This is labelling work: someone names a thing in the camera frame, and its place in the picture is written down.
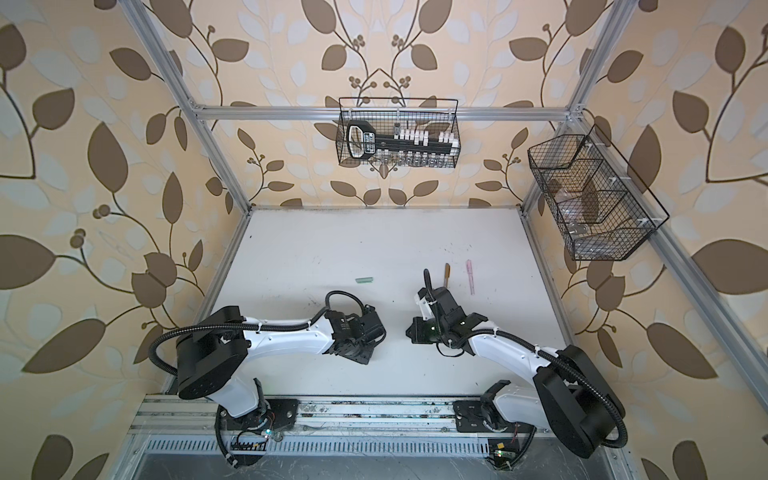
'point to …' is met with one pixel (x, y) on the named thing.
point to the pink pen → (470, 275)
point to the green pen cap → (364, 280)
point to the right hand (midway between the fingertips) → (407, 336)
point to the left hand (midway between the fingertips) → (369, 353)
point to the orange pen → (446, 274)
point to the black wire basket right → (604, 211)
